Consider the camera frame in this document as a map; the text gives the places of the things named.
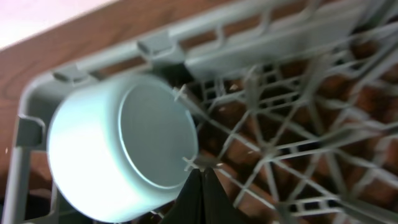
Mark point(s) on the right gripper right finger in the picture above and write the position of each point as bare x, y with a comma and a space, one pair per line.
217, 207

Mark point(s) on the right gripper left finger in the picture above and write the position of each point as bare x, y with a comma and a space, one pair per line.
188, 207

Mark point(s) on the light blue bowl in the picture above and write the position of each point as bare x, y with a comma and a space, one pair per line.
119, 148

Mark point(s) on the grey dishwasher rack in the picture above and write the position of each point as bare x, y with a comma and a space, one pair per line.
294, 103

